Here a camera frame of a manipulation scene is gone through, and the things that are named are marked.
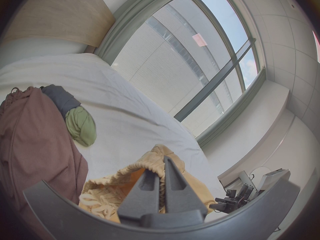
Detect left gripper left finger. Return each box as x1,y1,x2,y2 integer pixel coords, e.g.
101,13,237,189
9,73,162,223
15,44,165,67
117,170,161,221

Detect green garment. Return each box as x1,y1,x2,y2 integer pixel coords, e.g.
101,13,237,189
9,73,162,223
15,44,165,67
65,105,97,148

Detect black garment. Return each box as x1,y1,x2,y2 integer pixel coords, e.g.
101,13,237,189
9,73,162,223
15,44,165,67
41,84,82,118

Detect bed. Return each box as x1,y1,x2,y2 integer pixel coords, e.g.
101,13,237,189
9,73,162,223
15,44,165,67
0,0,227,224

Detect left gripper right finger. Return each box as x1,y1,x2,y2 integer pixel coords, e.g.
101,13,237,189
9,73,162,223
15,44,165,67
164,155,208,222

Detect tan shorts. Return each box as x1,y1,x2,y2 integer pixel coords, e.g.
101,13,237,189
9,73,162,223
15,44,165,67
79,144,215,224

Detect window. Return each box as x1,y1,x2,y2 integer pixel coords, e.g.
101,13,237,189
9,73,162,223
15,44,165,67
110,0,260,137

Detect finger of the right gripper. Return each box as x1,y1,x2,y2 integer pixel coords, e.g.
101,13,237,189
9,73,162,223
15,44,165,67
209,203,226,213

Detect brown garment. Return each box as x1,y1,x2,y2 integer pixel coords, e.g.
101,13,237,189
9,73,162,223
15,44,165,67
0,86,89,232

